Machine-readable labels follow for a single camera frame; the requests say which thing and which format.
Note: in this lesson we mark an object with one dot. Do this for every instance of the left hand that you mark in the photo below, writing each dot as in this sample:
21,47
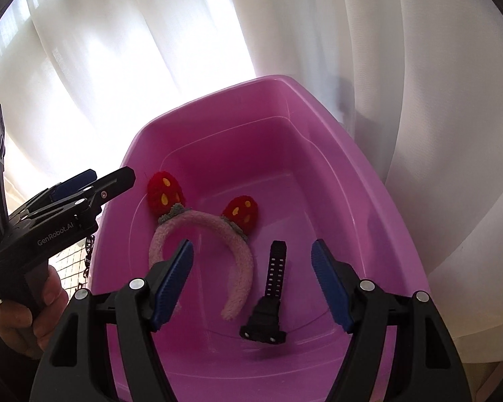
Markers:
26,335

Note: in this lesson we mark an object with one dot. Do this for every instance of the white curtain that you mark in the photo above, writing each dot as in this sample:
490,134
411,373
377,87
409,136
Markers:
413,88

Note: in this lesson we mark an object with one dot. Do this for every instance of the pink plastic bin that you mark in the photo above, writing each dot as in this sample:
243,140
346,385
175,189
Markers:
272,140

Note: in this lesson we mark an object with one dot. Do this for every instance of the black studded wristband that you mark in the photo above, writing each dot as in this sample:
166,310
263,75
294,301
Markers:
263,324

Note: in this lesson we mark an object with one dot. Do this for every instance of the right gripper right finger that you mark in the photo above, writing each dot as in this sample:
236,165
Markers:
426,365

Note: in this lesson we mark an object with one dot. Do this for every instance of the pink strawberry plush headband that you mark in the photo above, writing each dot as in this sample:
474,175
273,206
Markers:
231,229

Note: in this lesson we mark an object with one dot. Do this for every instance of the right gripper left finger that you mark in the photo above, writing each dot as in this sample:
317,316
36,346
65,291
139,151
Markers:
76,365

